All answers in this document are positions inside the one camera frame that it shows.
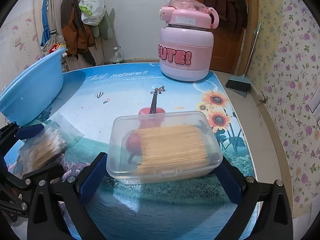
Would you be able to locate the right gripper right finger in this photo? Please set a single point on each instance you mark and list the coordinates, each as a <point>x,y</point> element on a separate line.
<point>274,220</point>

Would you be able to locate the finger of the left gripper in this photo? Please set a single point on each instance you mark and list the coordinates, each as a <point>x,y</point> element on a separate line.
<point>47,173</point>
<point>11,133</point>

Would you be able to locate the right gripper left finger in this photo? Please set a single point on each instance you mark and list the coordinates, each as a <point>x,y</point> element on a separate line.
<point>45,218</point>

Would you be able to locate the bag of cotton swabs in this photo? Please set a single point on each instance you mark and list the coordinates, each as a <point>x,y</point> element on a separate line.
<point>49,146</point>

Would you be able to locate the clear box of toothpicks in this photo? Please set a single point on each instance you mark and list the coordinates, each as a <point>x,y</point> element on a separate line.
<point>162,147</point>

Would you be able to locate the blue plastic basin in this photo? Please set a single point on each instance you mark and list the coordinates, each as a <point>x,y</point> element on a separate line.
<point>34,89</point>

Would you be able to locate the printed landscape table mat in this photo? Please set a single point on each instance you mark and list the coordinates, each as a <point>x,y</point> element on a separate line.
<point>178,209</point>

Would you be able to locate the grey bag with plush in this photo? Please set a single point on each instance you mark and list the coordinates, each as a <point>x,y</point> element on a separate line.
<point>53,44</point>

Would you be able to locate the brown orange hanging coat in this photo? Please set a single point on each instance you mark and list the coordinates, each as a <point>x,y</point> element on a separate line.
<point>77,35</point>

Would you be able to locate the clear water bottle on floor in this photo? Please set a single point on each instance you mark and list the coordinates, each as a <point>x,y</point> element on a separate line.
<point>118,56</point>

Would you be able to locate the white green plastic bag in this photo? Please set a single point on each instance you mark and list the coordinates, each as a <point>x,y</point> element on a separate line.
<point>92,11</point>

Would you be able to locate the pale green hanging garment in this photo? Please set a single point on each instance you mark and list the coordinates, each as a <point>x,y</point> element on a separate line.
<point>103,30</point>

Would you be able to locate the pink CUTE water bottle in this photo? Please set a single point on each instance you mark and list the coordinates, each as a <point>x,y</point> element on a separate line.
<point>186,43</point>

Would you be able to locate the dark brown hanging jacket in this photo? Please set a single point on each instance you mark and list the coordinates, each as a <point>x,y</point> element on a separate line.
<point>233,12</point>

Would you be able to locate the blue hanging strap bag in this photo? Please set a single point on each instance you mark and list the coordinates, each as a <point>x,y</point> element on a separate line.
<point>46,29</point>

